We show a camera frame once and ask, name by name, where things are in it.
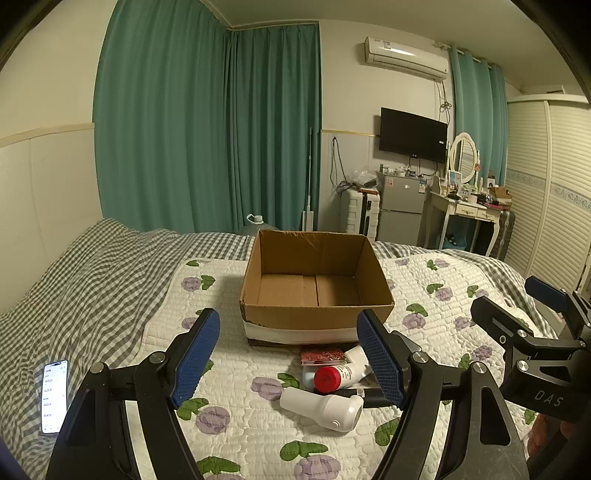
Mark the white suitcase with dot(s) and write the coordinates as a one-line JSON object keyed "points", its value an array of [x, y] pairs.
{"points": [[358, 214]]}

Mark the dark suitcase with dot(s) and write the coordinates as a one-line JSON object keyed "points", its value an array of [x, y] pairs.
{"points": [[503, 235]]}

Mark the black device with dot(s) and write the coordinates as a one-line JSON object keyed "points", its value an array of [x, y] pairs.
{"points": [[364, 396]]}

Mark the white air conditioner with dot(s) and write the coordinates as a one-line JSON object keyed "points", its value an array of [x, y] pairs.
{"points": [[406, 57]]}

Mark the floral quilted blanket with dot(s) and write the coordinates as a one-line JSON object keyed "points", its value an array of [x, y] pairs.
{"points": [[249, 429]]}

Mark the small brown cardboard box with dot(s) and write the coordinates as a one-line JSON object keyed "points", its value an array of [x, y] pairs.
{"points": [[501, 192]]}

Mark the white slatted wardrobe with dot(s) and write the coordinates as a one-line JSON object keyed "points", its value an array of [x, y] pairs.
{"points": [[549, 194]]}

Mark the white plastic bottle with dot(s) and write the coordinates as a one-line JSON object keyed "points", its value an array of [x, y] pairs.
{"points": [[323, 408]]}

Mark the teal curtain beside wardrobe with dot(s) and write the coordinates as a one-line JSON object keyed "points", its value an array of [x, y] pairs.
{"points": [[480, 120]]}

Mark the smartphone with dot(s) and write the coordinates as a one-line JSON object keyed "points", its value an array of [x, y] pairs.
{"points": [[54, 397]]}

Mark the wide teal curtain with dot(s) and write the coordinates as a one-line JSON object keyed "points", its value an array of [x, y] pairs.
{"points": [[161, 120]]}

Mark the oval white vanity mirror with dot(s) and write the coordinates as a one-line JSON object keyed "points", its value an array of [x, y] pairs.
{"points": [[463, 157]]}

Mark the white dressing table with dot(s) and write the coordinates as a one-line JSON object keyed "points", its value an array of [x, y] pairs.
{"points": [[461, 210]]}

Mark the silver mini fridge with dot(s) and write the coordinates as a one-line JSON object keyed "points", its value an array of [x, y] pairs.
{"points": [[401, 207]]}

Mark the narrow teal curtain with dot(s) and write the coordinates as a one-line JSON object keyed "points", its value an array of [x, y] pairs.
{"points": [[277, 129]]}

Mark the black wall television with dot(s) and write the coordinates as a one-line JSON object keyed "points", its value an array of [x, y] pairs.
{"points": [[413, 134]]}

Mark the person's right hand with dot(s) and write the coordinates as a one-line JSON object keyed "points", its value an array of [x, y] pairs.
{"points": [[549, 434]]}

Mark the white mop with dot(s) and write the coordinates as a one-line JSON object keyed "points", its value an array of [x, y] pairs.
{"points": [[308, 184]]}

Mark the red patterned pouch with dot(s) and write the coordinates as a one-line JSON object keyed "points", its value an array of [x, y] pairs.
{"points": [[322, 356]]}

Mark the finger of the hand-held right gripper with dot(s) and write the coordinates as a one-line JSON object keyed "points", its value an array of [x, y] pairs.
{"points": [[545, 291], [501, 318]]}

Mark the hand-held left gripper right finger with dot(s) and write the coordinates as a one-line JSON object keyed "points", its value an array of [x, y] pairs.
{"points": [[381, 361]]}

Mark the red-capped white tube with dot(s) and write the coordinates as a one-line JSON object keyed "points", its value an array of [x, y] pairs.
{"points": [[339, 376]]}

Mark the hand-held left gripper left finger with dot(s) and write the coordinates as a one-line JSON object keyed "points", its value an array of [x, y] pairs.
{"points": [[196, 355]]}

